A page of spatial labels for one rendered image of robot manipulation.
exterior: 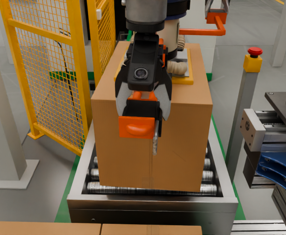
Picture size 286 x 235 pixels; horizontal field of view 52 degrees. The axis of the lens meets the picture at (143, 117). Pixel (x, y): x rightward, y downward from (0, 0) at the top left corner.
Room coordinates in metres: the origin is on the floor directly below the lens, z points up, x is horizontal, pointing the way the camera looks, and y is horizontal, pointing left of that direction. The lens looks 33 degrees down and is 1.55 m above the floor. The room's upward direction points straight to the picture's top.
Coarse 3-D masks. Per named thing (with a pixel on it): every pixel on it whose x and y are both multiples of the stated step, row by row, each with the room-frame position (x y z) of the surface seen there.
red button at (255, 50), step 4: (248, 48) 1.41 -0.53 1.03; (252, 48) 1.40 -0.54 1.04; (256, 48) 1.40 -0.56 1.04; (260, 48) 1.40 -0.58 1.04; (248, 52) 1.38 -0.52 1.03; (252, 52) 1.36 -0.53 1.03; (256, 52) 1.36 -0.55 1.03; (260, 52) 1.36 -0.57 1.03; (252, 56) 1.38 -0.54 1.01; (256, 56) 1.37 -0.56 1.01
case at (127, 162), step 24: (120, 48) 1.33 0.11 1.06; (192, 48) 1.33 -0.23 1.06; (192, 72) 1.06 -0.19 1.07; (96, 96) 0.86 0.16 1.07; (192, 96) 0.86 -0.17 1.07; (96, 120) 0.84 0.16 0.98; (168, 120) 0.82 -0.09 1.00; (192, 120) 0.81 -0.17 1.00; (96, 144) 0.84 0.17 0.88; (120, 144) 0.84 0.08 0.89; (144, 144) 0.83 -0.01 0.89; (168, 144) 0.82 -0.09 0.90; (192, 144) 0.81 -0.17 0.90; (120, 168) 0.84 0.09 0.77; (144, 168) 0.83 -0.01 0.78; (168, 168) 0.82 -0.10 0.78; (192, 168) 0.81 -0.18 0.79
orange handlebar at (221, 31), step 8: (216, 16) 1.36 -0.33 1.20; (216, 24) 1.28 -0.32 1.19; (184, 32) 1.15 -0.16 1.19; (192, 32) 1.15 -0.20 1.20; (200, 32) 1.15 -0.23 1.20; (208, 32) 1.15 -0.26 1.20; (216, 32) 1.14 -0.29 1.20; (224, 32) 1.15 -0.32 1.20; (160, 40) 1.03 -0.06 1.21; (136, 96) 0.61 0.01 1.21; (152, 96) 0.61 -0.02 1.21; (128, 128) 0.49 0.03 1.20; (136, 128) 0.48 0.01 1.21; (144, 128) 0.48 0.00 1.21; (152, 128) 0.49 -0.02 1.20
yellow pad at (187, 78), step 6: (180, 48) 1.19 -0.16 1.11; (186, 48) 1.26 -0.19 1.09; (180, 60) 1.06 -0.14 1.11; (168, 72) 1.02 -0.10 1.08; (186, 72) 1.01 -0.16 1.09; (174, 78) 0.97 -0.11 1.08; (180, 78) 0.97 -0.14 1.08; (186, 78) 0.97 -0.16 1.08; (192, 78) 0.97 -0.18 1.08; (192, 84) 0.95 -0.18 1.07
